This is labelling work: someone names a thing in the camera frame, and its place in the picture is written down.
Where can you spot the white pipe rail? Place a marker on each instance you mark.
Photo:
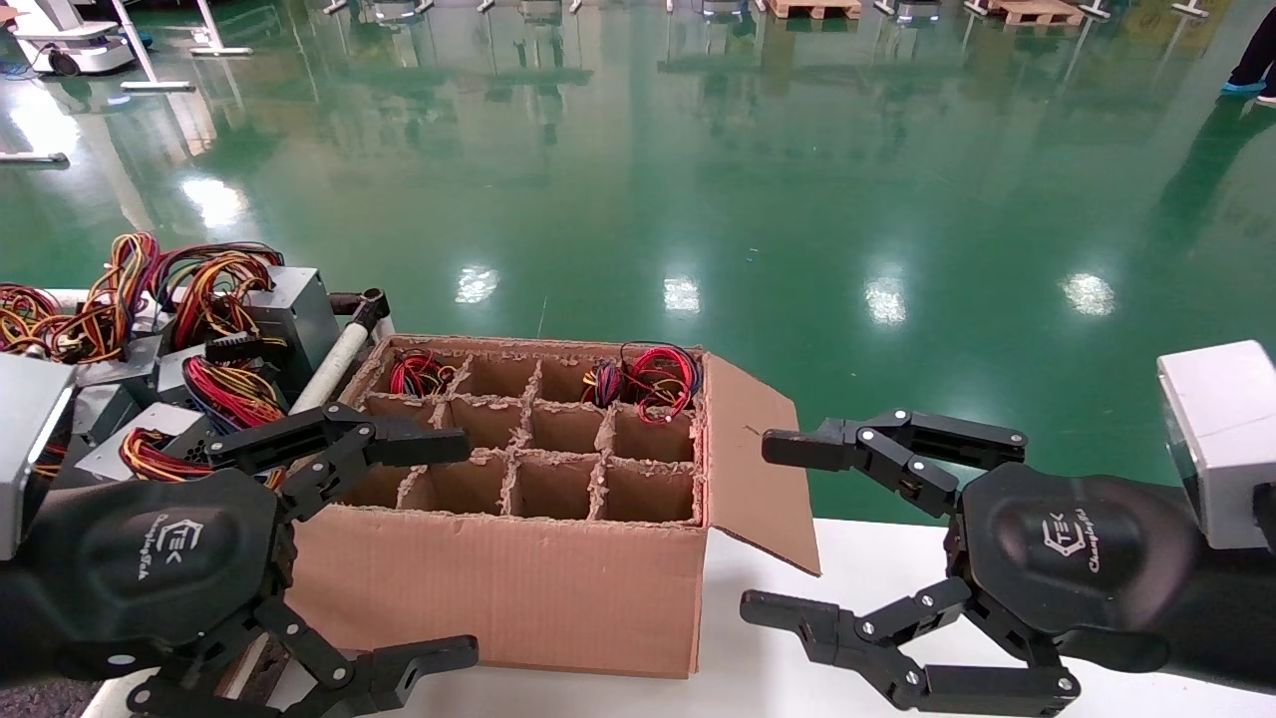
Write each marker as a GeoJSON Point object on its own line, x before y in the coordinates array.
{"type": "Point", "coordinates": [344, 359]}

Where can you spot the black pipe clamp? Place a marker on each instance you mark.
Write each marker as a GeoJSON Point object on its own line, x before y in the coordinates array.
{"type": "Point", "coordinates": [364, 302]}

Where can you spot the white metal stand foot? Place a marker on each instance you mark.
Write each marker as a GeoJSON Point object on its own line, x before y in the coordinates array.
{"type": "Point", "coordinates": [35, 158]}

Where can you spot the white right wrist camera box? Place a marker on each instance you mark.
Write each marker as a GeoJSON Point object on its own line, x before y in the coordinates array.
{"type": "Point", "coordinates": [1221, 439]}

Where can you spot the cardboard cell divider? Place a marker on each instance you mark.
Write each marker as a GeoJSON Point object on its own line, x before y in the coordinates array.
{"type": "Point", "coordinates": [528, 437]}

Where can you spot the person in dark trousers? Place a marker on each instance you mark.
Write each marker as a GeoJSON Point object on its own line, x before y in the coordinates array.
{"type": "Point", "coordinates": [1258, 55]}

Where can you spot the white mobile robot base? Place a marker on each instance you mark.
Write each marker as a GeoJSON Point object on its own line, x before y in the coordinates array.
{"type": "Point", "coordinates": [80, 45]}

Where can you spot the wooden pallet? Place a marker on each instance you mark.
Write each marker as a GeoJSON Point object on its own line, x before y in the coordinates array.
{"type": "Point", "coordinates": [1037, 12]}
{"type": "Point", "coordinates": [812, 10]}

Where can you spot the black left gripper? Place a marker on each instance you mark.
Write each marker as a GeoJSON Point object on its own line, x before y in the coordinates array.
{"type": "Point", "coordinates": [150, 568]}

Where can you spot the white metal stand frame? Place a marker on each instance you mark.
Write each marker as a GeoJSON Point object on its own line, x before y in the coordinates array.
{"type": "Point", "coordinates": [221, 50]}
{"type": "Point", "coordinates": [158, 86]}

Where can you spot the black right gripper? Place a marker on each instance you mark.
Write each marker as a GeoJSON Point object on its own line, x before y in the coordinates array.
{"type": "Point", "coordinates": [1077, 558]}

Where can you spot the brown cardboard box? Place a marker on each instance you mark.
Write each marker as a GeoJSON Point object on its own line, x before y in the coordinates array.
{"type": "Point", "coordinates": [498, 588]}

